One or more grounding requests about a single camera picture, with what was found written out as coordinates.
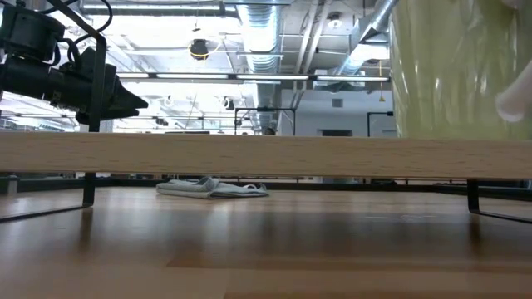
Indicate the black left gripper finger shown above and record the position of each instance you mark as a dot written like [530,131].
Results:
[116,115]
[126,99]

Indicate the cream ceramic mug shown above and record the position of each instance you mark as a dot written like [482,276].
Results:
[449,83]

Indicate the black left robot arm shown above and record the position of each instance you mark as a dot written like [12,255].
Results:
[21,79]

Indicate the black hanging ceiling device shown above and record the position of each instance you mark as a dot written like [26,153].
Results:
[199,49]

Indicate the grey folded cloth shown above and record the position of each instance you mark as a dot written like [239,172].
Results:
[208,189]

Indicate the black metal table frame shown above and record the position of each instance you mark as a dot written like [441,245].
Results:
[124,183]

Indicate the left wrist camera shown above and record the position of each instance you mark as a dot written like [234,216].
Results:
[29,29]

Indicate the silver ribbed ventilation duct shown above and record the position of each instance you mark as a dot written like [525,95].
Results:
[259,37]

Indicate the black metal gantry frame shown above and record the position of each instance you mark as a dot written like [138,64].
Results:
[380,113]

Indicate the silver smooth ventilation duct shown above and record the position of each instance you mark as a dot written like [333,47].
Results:
[374,21]

